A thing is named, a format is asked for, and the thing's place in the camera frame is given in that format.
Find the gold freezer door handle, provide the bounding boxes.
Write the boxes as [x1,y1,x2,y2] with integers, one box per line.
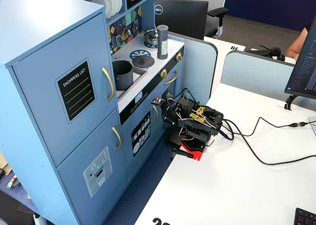
[112,126,122,150]

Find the gold dishwasher door handle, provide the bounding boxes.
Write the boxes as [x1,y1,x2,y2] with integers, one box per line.
[152,104,160,126]

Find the black keyboard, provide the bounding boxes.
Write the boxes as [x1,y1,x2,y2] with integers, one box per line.
[294,207,316,225]

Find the gray toy cooking pot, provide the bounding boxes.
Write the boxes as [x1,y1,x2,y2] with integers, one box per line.
[112,60,134,91]

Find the gray pot lid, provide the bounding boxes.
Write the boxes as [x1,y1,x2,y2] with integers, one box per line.
[132,55,155,68]

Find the blue door with shopping list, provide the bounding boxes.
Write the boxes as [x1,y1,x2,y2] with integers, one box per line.
[12,12,117,168]

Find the black headphones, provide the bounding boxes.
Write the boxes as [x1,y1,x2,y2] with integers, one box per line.
[245,45,286,61]

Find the blue door with ice dispenser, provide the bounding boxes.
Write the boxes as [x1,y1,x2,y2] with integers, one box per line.
[57,110,128,225]

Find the gray cylindrical salt shaker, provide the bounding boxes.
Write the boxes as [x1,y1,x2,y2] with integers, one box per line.
[157,24,169,60]

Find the black monitor mount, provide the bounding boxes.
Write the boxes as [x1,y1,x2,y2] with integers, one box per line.
[283,94,298,111]

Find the black table clamp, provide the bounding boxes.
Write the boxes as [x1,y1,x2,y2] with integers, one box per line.
[171,147,195,161]

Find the blue door with dish print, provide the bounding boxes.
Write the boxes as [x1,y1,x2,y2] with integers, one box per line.
[121,106,163,181]

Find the gold oven handle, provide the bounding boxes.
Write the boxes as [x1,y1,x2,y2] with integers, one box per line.
[164,70,178,86]

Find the blue toy kitchen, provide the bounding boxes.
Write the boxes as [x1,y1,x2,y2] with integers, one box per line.
[0,0,186,225]

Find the person's bare forearm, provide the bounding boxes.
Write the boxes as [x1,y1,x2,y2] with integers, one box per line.
[285,27,309,60]

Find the gold fridge door handle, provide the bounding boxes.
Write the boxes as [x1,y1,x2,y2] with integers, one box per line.
[102,66,115,102]

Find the light blue desk divider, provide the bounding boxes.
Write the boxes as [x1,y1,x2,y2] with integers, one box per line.
[167,31,219,105]
[220,49,316,112]

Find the white desk number label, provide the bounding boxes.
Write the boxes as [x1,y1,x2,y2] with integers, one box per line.
[223,44,246,52]

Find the monitor with lit screen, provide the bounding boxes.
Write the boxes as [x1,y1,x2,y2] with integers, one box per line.
[284,16,316,99]

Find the thick black power cable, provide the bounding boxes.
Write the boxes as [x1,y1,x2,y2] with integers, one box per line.
[221,118,316,166]

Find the silver metal pot with lid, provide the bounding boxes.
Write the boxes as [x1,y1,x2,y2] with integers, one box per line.
[144,29,158,45]

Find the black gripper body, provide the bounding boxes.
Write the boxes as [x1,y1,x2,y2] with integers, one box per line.
[162,100,184,121]

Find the thin black USB cable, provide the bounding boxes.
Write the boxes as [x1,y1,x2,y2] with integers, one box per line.
[223,116,309,137]

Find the black Dell monitor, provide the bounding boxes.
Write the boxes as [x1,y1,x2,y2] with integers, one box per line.
[154,0,209,41]

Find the red robot base mount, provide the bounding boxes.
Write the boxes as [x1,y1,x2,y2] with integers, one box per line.
[180,138,215,162]

